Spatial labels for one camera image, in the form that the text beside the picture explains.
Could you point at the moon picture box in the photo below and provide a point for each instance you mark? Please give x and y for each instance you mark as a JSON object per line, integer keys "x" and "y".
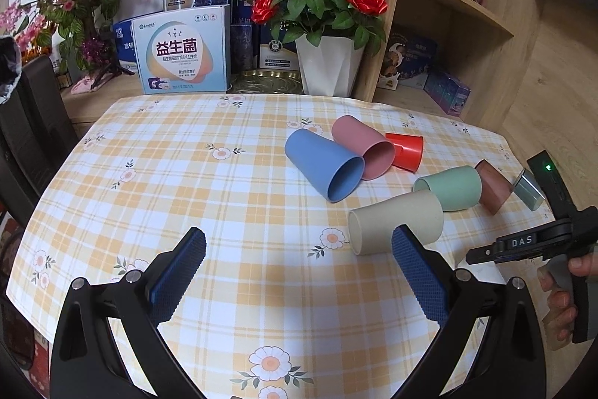
{"x": 404, "y": 62}

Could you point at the pink cup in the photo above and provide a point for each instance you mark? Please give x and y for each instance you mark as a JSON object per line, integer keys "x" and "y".
{"x": 359, "y": 137}

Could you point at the black chair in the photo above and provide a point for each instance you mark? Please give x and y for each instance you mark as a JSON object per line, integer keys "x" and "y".
{"x": 32, "y": 132}

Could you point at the red rose plant white pot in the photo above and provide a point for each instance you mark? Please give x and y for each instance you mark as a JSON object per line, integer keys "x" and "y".
{"x": 327, "y": 15}

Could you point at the person's right hand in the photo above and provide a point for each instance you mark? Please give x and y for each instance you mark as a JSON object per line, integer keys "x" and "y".
{"x": 560, "y": 315}

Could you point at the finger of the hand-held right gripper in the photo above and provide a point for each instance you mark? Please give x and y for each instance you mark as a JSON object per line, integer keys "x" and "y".
{"x": 483, "y": 254}

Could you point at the brown cup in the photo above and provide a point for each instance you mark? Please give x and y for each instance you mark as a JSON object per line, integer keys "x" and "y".
{"x": 493, "y": 188}

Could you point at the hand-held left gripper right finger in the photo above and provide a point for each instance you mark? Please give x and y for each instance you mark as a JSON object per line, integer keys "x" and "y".
{"x": 418, "y": 273}

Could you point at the grey cup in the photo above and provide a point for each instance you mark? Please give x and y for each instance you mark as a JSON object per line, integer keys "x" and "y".
{"x": 530, "y": 193}

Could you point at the blue cup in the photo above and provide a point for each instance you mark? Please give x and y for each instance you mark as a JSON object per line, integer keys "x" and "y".
{"x": 317, "y": 160}

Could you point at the grey and black cloth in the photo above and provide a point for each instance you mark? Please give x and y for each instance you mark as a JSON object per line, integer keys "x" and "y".
{"x": 8, "y": 67}

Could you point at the beige cup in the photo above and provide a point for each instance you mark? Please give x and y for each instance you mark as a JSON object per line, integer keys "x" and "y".
{"x": 402, "y": 214}

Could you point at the gold tray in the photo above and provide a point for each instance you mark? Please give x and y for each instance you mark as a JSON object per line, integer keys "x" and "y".
{"x": 266, "y": 82}

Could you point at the red cup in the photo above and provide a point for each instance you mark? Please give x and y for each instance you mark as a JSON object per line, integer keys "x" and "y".
{"x": 406, "y": 149}

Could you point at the green cup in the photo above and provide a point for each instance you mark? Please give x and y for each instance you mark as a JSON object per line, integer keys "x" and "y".
{"x": 455, "y": 188}

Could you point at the yellow checked floral tablecloth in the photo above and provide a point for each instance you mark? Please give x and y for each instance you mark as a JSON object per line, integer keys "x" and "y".
{"x": 210, "y": 193}

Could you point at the light blue printed box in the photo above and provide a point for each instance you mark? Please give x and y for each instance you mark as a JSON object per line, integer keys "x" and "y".
{"x": 180, "y": 53}

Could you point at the dark blue tall box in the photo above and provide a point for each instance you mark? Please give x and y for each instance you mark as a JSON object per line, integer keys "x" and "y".
{"x": 242, "y": 48}

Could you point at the wooden shelf unit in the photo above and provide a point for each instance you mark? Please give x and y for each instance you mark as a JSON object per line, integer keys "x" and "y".
{"x": 490, "y": 53}

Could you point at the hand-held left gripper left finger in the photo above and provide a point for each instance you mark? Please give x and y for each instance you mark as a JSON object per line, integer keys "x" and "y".
{"x": 180, "y": 273}

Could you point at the blue and white box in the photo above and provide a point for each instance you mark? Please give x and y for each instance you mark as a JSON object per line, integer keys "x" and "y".
{"x": 125, "y": 48}

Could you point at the purple box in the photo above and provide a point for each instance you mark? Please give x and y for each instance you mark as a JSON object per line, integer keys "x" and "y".
{"x": 446, "y": 93}

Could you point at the purple tinsel flower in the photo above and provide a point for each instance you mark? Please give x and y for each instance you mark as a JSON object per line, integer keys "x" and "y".
{"x": 100, "y": 57}

